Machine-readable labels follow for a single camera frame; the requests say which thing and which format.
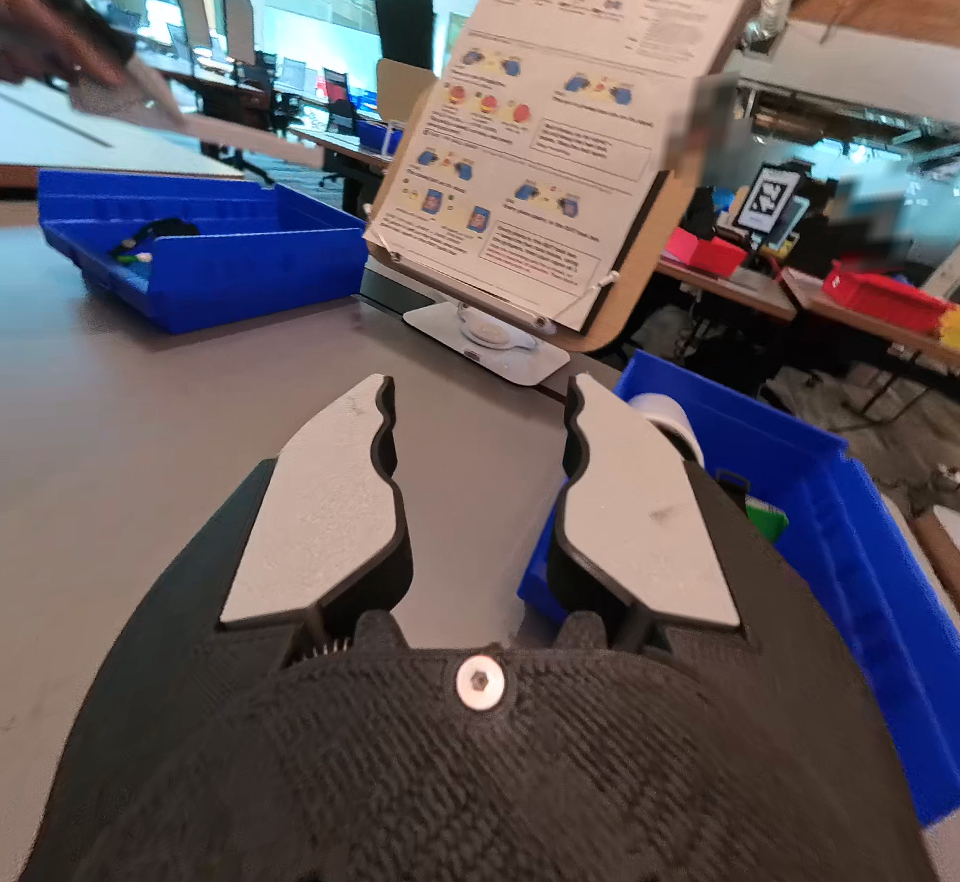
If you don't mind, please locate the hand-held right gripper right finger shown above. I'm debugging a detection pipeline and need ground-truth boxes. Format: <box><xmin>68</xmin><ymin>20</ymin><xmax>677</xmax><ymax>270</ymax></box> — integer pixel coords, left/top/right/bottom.
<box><xmin>546</xmin><ymin>373</ymin><xmax>744</xmax><ymax>632</ymax></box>

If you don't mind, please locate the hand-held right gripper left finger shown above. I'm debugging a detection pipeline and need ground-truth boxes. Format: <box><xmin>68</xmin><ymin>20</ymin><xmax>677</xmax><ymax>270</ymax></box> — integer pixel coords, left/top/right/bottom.
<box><xmin>219</xmin><ymin>373</ymin><xmax>415</xmax><ymax>632</ymax></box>

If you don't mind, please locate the blue plastic bin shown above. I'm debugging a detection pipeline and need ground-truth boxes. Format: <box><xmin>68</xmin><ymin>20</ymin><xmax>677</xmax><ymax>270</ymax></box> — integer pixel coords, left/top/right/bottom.
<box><xmin>37</xmin><ymin>169</ymin><xmax>369</xmax><ymax>336</ymax></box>
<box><xmin>517</xmin><ymin>349</ymin><xmax>960</xmax><ymax>827</ymax></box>

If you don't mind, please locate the white bottle black cap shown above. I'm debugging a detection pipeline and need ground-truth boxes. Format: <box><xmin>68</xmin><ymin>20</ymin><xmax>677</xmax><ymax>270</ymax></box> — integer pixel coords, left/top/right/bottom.
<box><xmin>628</xmin><ymin>393</ymin><xmax>706</xmax><ymax>467</ymax></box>

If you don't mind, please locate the small green white container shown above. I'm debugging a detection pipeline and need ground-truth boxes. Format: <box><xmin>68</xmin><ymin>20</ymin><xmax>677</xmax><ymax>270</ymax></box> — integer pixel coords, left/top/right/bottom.
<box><xmin>742</xmin><ymin>495</ymin><xmax>790</xmax><ymax>544</ymax></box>

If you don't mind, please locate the wooden desk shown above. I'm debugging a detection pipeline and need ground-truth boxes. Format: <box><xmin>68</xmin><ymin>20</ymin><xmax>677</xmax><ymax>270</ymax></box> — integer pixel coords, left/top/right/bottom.
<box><xmin>656</xmin><ymin>252</ymin><xmax>960</xmax><ymax>373</ymax></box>

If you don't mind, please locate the red plastic bin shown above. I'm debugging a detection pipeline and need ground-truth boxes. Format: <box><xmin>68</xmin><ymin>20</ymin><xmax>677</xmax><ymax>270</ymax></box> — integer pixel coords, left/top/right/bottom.
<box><xmin>663</xmin><ymin>225</ymin><xmax>751</xmax><ymax>277</ymax></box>
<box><xmin>821</xmin><ymin>261</ymin><xmax>954</xmax><ymax>332</ymax></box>

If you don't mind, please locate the black white marker tag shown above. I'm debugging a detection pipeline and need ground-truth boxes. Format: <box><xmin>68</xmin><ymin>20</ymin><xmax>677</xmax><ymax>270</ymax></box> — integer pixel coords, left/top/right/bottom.
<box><xmin>735</xmin><ymin>162</ymin><xmax>807</xmax><ymax>234</ymax></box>

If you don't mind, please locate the instruction board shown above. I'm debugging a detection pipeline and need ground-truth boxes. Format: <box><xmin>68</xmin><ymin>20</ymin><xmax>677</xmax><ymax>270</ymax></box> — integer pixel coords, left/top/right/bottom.
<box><xmin>363</xmin><ymin>0</ymin><xmax>781</xmax><ymax>354</ymax></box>

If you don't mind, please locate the small blue bin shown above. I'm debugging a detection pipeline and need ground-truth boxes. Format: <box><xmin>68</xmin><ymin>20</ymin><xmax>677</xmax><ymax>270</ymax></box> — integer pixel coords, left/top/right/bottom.
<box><xmin>352</xmin><ymin>118</ymin><xmax>406</xmax><ymax>152</ymax></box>

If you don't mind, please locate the black office chair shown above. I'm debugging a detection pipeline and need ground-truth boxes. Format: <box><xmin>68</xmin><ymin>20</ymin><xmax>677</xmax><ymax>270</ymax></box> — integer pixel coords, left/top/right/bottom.
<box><xmin>318</xmin><ymin>68</ymin><xmax>354</xmax><ymax>137</ymax></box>

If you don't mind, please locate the black monitor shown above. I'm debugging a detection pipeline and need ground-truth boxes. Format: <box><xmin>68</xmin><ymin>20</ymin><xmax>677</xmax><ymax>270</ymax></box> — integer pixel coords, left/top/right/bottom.
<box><xmin>373</xmin><ymin>0</ymin><xmax>436</xmax><ymax>72</ymax></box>

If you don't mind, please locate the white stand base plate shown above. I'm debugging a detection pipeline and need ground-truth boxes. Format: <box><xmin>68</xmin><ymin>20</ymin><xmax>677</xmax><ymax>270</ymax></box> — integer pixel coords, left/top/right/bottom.
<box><xmin>402</xmin><ymin>300</ymin><xmax>571</xmax><ymax>386</ymax></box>

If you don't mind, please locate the black cord bundle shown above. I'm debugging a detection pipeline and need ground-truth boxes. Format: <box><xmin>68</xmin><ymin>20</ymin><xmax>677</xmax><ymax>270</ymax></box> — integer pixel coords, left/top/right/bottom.
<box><xmin>108</xmin><ymin>218</ymin><xmax>202</xmax><ymax>264</ymax></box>

